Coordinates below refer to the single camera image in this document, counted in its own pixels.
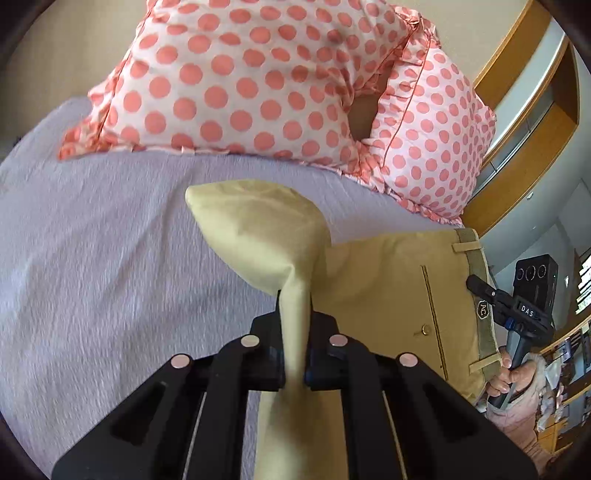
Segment person's pink sleeved forearm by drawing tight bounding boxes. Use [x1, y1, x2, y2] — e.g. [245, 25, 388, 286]
[475, 353, 561, 476]

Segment large polka dot pillow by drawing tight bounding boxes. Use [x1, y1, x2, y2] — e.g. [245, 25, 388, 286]
[58, 0, 437, 178]

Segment small polka dot pillow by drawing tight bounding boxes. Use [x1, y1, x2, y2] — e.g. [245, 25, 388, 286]
[358, 44, 497, 226]

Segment person's right hand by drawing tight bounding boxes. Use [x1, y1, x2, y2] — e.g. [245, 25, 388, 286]
[482, 348, 537, 404]

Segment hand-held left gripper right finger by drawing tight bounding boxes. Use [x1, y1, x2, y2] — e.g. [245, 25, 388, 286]
[304, 299, 539, 480]

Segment lavender bed sheet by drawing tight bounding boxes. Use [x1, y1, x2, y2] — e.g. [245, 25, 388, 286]
[0, 95, 465, 480]

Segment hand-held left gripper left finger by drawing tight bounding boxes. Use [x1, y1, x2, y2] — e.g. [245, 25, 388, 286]
[52, 290, 288, 480]

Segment wooden wall shelf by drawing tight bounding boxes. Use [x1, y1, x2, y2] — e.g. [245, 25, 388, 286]
[462, 0, 580, 238]

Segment khaki pants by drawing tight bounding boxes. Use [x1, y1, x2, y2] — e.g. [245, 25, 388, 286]
[185, 181, 502, 480]

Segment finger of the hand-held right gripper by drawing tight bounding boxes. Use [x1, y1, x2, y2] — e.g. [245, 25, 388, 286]
[465, 274, 497, 305]

